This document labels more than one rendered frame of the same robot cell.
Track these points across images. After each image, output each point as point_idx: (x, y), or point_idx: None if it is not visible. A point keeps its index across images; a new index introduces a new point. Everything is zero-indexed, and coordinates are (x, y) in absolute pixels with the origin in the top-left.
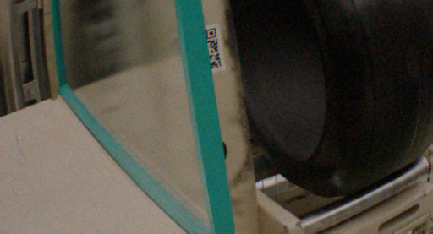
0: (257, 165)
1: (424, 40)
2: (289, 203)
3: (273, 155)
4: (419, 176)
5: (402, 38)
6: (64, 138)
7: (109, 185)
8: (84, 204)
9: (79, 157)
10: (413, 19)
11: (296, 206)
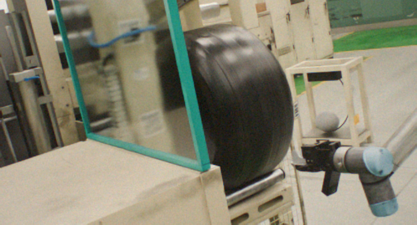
0: None
1: (275, 95)
2: None
3: None
4: (277, 178)
5: (260, 96)
6: (98, 151)
7: (133, 160)
8: (120, 170)
9: (110, 155)
10: (267, 84)
11: None
